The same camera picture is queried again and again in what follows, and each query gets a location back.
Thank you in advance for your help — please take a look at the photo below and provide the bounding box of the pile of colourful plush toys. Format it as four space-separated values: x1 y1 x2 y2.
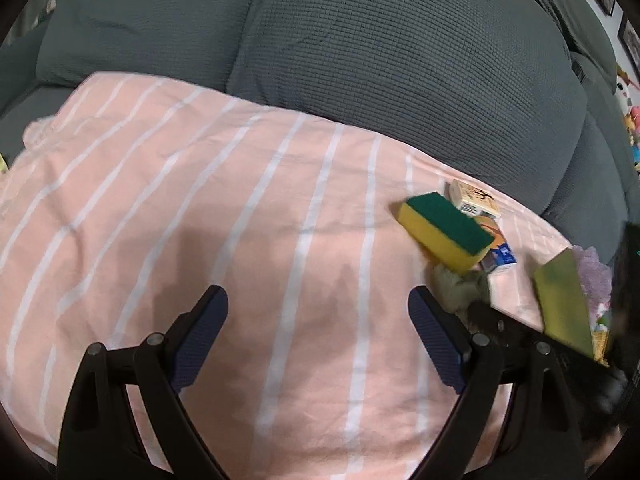
614 64 640 177

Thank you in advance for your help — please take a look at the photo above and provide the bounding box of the grey-green plush toy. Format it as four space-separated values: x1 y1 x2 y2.
431 264 492 322

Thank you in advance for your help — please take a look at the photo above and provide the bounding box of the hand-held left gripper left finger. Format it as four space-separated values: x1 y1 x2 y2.
57 285 230 480

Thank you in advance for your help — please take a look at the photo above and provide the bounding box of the purple bath puff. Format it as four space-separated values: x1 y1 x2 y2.
572 245 614 322

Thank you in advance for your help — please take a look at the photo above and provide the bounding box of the yellow and green sponge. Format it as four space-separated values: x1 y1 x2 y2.
398 192 496 276

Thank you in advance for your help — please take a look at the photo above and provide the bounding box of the green storage box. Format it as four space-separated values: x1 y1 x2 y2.
531 247 612 363

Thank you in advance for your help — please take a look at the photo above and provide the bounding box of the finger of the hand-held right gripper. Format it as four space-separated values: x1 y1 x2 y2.
466 301 553 348

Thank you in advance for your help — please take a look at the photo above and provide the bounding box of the pink striped blanket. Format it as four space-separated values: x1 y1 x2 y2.
0 71 576 477

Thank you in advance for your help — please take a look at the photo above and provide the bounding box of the grey sofa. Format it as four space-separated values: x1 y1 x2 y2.
0 0 640 273

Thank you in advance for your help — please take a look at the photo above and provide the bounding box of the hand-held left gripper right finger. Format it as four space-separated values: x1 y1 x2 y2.
408 285 587 480

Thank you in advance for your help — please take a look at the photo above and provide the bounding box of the orange and blue tissue pack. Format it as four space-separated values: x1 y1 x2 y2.
472 215 519 277

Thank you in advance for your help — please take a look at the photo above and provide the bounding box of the small cream cardboard box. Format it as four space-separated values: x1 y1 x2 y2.
448 178 502 220

